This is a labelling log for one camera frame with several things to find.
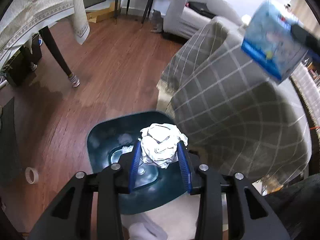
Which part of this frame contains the silver foil paper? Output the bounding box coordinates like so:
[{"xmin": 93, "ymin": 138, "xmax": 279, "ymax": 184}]
[{"xmin": 139, "ymin": 123, "xmax": 188, "ymax": 169}]

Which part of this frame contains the blue tissue pack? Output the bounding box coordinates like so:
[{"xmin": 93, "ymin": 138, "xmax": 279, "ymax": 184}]
[{"xmin": 241, "ymin": 1, "xmax": 308, "ymax": 83}]

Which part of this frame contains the dark teal trash bin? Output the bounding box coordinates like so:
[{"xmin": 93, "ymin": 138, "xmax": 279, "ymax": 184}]
[{"xmin": 87, "ymin": 111, "xmax": 202, "ymax": 215}]

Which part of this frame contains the beige fringed desk cloth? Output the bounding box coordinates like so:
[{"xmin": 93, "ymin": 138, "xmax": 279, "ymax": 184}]
[{"xmin": 290, "ymin": 63, "xmax": 320, "ymax": 133}]

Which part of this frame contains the grey checked tablecloth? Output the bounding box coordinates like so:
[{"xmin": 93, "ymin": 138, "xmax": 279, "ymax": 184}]
[{"xmin": 157, "ymin": 17, "xmax": 312, "ymax": 184}]

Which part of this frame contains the black handbag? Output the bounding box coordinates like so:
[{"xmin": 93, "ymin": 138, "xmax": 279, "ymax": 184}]
[{"xmin": 188, "ymin": 2, "xmax": 216, "ymax": 19}]

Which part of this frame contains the white tape roll on floor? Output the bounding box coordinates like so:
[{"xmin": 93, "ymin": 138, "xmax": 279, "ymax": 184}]
[{"xmin": 24, "ymin": 167, "xmax": 39, "ymax": 185}]

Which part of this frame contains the grey cat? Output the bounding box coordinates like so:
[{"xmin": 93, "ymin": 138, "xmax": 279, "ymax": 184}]
[{"xmin": 151, "ymin": 10, "xmax": 163, "ymax": 33}]

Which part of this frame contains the dark floor mat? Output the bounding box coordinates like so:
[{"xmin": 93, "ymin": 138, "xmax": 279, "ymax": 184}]
[{"xmin": 0, "ymin": 98, "xmax": 22, "ymax": 186}]

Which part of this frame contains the grey armchair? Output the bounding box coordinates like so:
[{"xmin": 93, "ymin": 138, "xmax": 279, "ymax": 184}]
[{"xmin": 163, "ymin": 0, "xmax": 243, "ymax": 39}]

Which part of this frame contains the flat cardboard box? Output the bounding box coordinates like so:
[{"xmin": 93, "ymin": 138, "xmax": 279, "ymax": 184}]
[{"xmin": 86, "ymin": 2, "xmax": 115, "ymax": 23}]

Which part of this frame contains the dark wooden table leg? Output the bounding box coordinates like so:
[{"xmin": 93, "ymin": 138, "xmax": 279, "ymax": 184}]
[{"xmin": 39, "ymin": 27, "xmax": 80, "ymax": 88}]

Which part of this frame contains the beige patterned tablecloth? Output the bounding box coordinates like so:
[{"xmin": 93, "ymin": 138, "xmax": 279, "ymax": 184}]
[{"xmin": 1, "ymin": 0, "xmax": 90, "ymax": 66}]

